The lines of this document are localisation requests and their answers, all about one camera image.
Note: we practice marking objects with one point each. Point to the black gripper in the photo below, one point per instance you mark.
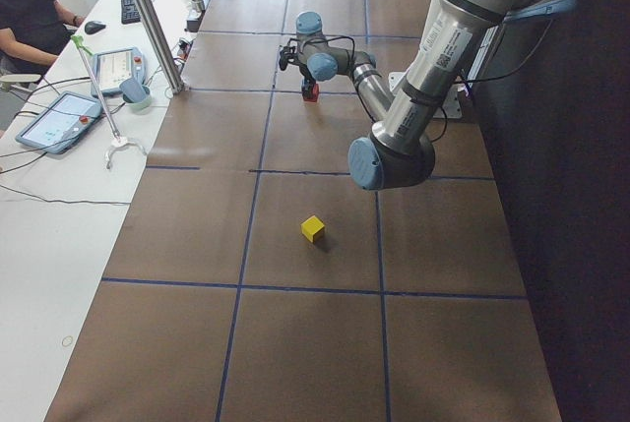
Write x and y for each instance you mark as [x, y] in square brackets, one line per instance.
[307, 79]

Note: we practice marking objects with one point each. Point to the grabber reacher stick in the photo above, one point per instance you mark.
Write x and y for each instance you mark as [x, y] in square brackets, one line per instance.
[119, 142]

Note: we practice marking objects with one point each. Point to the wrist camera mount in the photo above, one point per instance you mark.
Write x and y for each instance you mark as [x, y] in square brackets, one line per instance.
[287, 57]

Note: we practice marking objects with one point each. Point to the far teach pendant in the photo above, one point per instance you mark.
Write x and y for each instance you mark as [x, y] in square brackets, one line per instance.
[112, 68]

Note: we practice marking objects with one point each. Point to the yellow block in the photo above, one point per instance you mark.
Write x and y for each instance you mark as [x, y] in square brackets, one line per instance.
[313, 228]

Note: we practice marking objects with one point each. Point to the metal cylinder weight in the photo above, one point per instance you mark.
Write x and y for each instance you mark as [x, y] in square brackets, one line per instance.
[198, 5]

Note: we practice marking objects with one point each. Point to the black keyboard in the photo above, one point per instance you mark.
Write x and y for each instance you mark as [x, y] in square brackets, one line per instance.
[129, 12]

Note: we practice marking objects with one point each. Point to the black computer mouse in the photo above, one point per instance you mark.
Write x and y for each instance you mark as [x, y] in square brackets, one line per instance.
[93, 27]

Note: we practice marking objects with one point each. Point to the teach pendant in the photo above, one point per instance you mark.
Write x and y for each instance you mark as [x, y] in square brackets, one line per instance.
[112, 68]
[60, 125]

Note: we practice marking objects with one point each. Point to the red block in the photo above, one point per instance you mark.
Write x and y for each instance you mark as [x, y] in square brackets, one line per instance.
[309, 95]

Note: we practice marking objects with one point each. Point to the aluminium frame post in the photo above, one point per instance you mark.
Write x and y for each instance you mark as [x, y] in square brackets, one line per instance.
[150, 21]

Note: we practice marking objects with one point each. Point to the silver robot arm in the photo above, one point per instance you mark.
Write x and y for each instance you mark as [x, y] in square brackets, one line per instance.
[397, 153]

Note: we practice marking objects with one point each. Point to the seated person black shirt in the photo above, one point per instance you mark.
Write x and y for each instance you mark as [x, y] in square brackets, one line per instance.
[35, 32]

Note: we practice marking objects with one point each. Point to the near teach pendant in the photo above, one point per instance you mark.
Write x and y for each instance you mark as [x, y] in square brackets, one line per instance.
[60, 125]

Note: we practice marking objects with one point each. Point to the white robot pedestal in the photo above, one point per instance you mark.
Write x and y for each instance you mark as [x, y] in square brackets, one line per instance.
[450, 109]

